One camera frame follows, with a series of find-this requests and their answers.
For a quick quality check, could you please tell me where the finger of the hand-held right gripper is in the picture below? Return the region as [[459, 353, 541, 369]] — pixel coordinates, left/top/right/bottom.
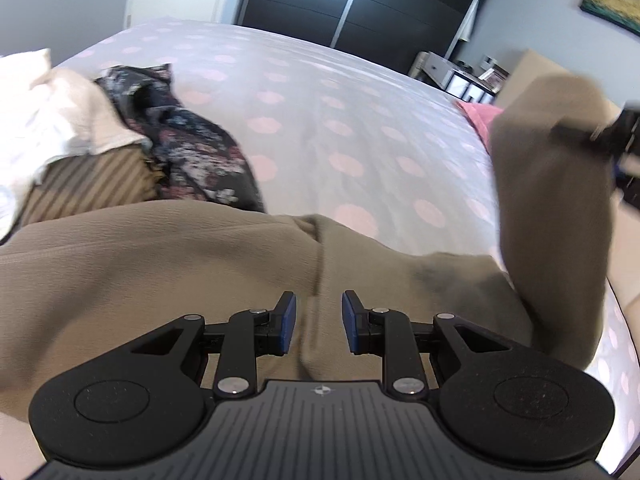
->
[[549, 122, 608, 155]]

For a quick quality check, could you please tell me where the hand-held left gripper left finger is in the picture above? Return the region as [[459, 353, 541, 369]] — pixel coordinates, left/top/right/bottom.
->
[[112, 291, 298, 402]]

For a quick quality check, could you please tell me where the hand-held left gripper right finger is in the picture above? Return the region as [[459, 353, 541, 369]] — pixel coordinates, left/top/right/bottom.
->
[[341, 289, 532, 402]]

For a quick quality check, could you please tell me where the tan fleece garment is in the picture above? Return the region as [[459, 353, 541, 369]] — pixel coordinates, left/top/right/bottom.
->
[[0, 72, 626, 461]]

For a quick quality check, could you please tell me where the pink pillow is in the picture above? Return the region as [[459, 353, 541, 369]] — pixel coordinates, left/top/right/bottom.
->
[[454, 99, 507, 147]]

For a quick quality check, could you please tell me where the white nightstand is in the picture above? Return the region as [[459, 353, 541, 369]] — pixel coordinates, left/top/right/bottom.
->
[[409, 51, 512, 107]]

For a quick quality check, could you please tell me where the polka dot bedsheet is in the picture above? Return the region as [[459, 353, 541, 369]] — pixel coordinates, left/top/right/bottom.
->
[[50, 19, 640, 466]]

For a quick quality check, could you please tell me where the dark floral garment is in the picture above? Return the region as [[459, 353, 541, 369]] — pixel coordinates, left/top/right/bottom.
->
[[92, 62, 267, 214]]

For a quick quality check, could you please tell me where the brown striped cloth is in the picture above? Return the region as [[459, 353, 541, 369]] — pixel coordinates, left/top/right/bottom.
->
[[19, 144, 167, 227]]

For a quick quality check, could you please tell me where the black wardrobe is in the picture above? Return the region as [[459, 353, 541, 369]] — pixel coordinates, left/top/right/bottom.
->
[[234, 0, 502, 62]]

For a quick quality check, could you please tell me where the cream towel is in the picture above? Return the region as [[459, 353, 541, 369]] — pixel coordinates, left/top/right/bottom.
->
[[49, 67, 147, 157]]

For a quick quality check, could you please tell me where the white fluffy garment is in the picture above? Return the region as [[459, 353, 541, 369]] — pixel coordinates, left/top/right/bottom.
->
[[0, 48, 92, 242]]

